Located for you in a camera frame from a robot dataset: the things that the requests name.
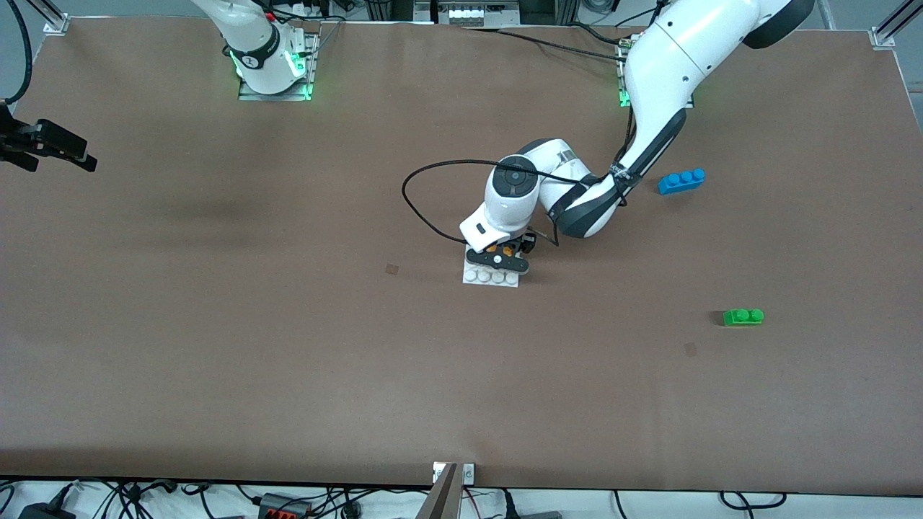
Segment blue three-stud toy block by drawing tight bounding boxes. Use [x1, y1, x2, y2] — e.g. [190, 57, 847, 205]
[658, 168, 706, 195]

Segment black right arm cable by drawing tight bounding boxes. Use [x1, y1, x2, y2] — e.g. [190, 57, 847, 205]
[0, 0, 34, 107]

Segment white studded base plate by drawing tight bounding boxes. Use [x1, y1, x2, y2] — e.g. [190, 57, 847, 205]
[462, 259, 521, 288]

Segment black power brick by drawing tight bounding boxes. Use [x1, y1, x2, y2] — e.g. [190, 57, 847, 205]
[18, 501, 76, 519]

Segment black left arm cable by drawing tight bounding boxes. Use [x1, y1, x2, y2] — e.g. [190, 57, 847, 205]
[401, 108, 639, 249]

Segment black box with red connectors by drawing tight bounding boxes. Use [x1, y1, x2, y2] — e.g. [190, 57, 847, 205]
[258, 492, 312, 519]

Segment aluminium corner profile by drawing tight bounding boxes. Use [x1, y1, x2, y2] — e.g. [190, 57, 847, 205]
[871, 0, 923, 50]
[29, 0, 71, 35]

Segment grey metal post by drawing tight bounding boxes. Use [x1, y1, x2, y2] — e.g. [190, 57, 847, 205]
[415, 461, 462, 519]

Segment black cable on table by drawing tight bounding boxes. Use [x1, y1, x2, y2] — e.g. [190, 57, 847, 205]
[461, 26, 624, 62]

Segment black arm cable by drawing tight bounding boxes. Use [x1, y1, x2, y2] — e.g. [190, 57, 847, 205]
[401, 108, 639, 249]
[0, 0, 34, 107]

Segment grey power strip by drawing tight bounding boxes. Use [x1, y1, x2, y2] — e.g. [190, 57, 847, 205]
[431, 0, 521, 28]

